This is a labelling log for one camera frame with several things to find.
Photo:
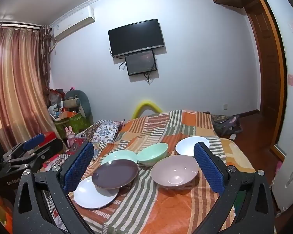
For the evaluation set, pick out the white plate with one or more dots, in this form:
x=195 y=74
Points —
x=88 y=196

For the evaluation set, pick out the white bowl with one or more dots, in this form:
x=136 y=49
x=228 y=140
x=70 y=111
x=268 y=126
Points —
x=186 y=147

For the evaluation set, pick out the mint green plate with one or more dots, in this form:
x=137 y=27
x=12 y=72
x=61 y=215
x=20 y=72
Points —
x=117 y=155

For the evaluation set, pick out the white appliance with stickers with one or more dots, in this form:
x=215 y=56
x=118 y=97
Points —
x=290 y=170

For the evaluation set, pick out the mint green bowl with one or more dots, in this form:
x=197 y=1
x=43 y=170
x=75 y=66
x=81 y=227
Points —
x=152 y=154

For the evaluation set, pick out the white air conditioner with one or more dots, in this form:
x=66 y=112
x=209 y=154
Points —
x=72 y=23

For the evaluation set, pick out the pink bowl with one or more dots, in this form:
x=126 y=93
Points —
x=174 y=173

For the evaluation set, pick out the green patterned box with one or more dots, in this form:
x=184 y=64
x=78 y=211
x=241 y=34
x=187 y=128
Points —
x=74 y=124

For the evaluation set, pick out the small black wall monitor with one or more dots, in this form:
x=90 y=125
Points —
x=141 y=63

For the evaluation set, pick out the yellow foam noodle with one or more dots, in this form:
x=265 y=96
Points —
x=146 y=104

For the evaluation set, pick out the pile of small toys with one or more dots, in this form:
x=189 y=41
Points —
x=56 y=104

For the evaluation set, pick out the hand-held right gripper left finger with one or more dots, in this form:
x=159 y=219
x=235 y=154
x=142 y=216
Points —
x=79 y=168

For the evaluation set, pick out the dark purple plate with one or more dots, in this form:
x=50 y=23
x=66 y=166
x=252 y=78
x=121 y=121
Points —
x=114 y=173

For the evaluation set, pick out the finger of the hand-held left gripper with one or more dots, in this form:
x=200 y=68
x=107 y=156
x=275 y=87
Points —
x=34 y=141
x=52 y=148

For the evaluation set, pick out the striped pink curtain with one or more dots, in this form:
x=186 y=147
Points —
x=17 y=85

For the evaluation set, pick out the checkered patterned quilt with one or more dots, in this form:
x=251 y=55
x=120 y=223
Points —
x=105 y=130

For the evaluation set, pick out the striped orange patchwork blanket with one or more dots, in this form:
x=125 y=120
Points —
x=161 y=207

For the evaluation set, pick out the wooden door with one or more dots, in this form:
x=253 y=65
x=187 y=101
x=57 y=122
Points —
x=266 y=78

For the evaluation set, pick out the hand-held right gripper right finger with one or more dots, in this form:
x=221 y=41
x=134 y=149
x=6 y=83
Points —
x=208 y=168

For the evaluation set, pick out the brown patterned curtain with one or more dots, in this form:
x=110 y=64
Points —
x=45 y=58

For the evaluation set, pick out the large black wall television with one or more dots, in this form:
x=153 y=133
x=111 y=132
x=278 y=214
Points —
x=136 y=37

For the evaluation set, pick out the red box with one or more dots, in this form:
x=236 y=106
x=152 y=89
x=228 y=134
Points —
x=47 y=135

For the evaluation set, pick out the dark bag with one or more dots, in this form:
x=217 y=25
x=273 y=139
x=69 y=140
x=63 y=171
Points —
x=225 y=125

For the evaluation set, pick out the pink bunny toy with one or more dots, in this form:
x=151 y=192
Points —
x=69 y=135

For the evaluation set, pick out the white wall socket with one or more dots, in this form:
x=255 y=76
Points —
x=225 y=106

